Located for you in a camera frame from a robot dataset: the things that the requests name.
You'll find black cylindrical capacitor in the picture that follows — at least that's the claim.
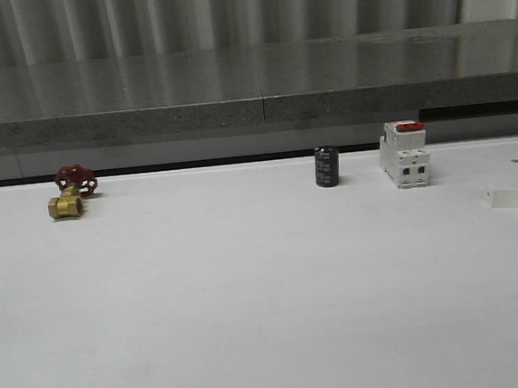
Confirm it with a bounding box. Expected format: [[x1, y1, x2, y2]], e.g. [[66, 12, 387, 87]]
[[314, 145, 340, 188]]

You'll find grey stone countertop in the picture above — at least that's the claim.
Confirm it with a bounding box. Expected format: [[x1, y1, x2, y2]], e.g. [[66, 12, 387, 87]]
[[0, 20, 518, 183]]

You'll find brass valve red handwheel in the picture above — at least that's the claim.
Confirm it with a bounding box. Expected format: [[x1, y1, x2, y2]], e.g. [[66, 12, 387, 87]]
[[48, 164, 98, 219]]

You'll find white circuit breaker red switch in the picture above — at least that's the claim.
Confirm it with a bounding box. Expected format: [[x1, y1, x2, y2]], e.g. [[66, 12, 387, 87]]
[[379, 120, 430, 189]]

